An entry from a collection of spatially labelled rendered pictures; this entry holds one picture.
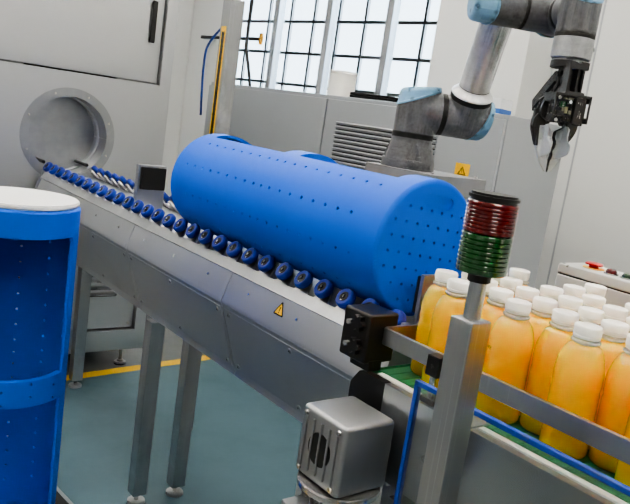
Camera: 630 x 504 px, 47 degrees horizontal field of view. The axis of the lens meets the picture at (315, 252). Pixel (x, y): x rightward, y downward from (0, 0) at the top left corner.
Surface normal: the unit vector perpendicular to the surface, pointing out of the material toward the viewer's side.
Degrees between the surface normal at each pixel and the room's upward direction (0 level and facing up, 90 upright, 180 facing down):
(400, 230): 90
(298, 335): 71
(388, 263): 90
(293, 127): 90
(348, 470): 90
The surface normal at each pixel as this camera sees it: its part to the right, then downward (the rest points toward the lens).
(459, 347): -0.79, 0.00
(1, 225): 0.15, 0.20
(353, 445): 0.60, 0.23
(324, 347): -0.70, -0.33
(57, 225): 0.84, 0.22
